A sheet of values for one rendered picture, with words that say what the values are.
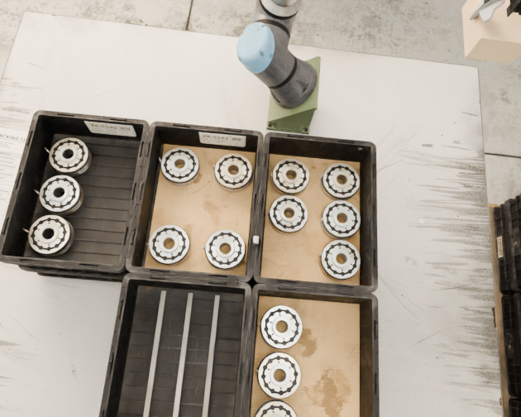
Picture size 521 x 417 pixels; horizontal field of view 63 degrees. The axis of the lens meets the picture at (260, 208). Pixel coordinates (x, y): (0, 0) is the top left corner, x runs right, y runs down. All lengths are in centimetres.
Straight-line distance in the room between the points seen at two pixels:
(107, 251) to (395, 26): 210
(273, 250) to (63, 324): 61
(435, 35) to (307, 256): 190
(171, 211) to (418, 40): 193
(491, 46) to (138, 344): 113
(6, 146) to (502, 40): 141
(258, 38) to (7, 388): 112
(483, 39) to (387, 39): 148
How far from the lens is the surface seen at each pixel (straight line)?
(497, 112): 267
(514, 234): 206
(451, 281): 141
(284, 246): 115
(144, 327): 113
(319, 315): 113
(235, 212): 116
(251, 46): 122
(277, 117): 135
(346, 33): 263
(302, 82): 129
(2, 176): 150
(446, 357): 137
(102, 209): 122
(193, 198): 118
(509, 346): 208
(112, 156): 127
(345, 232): 116
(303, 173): 119
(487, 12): 123
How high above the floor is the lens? 194
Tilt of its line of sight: 72 degrees down
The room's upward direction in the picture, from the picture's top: 11 degrees clockwise
